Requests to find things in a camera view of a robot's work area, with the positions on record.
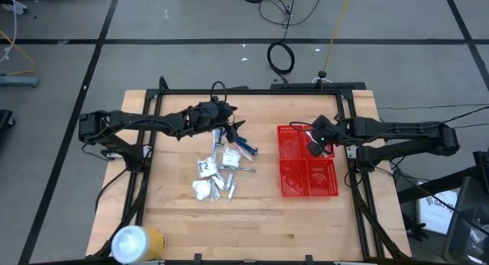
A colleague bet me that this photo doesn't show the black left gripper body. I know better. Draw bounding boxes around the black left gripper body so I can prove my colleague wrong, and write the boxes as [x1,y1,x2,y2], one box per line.
[186,99,235,135]

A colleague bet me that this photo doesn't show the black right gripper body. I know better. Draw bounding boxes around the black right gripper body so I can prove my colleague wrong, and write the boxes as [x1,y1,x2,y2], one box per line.
[311,114,343,144]

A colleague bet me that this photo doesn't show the red toothbrush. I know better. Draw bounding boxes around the red toothbrush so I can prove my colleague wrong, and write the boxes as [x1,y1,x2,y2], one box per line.
[303,129,335,158]

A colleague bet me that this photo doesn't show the blue toothbrush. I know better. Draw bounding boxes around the blue toothbrush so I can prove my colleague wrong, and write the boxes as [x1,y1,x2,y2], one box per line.
[211,128,223,161]

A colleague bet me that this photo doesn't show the white cotton balls bag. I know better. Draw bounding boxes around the white cotton balls bag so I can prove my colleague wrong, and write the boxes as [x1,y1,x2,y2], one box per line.
[191,179,212,202]
[222,147,242,168]

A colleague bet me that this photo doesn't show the pink toothbrush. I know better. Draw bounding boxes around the pink toothbrush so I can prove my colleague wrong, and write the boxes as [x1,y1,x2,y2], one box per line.
[237,141,254,162]

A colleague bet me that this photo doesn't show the chrome metal tweezers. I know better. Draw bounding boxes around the chrome metal tweezers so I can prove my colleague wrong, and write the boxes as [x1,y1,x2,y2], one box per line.
[218,165,257,174]

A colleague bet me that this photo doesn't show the cotton bag with dark print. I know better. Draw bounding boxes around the cotton bag with dark print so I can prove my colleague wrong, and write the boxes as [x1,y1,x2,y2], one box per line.
[196,157,219,179]

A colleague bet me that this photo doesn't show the black support beam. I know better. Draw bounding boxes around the black support beam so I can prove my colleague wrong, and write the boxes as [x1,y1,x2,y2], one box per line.
[397,166,483,205]

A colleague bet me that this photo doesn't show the white cardboard box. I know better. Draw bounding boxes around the white cardboard box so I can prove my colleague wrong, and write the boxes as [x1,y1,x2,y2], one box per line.
[417,189,458,235]

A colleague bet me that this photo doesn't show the yellow canister white lid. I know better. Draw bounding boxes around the yellow canister white lid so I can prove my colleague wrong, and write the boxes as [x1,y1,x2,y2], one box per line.
[111,225,167,265]

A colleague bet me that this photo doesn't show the black chair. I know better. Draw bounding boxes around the black chair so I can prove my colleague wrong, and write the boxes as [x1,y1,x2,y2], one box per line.
[442,176,489,265]

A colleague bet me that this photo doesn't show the grey base foot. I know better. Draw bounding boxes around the grey base foot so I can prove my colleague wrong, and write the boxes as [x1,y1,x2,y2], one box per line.
[0,74,40,89]

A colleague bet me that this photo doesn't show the black cart corner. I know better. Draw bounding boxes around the black cart corner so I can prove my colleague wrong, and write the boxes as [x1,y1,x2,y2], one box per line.
[0,109,16,135]

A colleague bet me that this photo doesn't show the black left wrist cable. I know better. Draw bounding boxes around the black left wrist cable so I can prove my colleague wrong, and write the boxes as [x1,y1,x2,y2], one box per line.
[209,80,228,104]

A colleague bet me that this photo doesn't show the black aluminium table frame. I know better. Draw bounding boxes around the black aluminium table frame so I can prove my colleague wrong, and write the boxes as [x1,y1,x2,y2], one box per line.
[91,76,412,265]

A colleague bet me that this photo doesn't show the black coiled floor cable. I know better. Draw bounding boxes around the black coiled floor cable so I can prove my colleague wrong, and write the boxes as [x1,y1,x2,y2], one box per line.
[266,41,296,76]

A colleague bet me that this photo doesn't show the yellow hanging cable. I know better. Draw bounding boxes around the yellow hanging cable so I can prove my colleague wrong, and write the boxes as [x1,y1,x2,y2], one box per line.
[322,0,354,73]

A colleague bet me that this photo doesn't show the thin black floor cable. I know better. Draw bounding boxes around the thin black floor cable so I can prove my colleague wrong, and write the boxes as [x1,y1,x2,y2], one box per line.
[376,103,489,111]

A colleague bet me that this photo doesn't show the black left base cable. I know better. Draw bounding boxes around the black left base cable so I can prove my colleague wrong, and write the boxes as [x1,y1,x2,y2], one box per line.
[94,166,130,215]

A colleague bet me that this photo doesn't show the yellow floor cable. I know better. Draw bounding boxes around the yellow floor cable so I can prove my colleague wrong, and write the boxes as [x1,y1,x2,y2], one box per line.
[0,30,37,76]

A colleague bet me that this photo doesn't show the white floor cable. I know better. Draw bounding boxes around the white floor cable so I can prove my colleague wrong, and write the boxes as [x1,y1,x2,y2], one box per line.
[0,0,19,64]

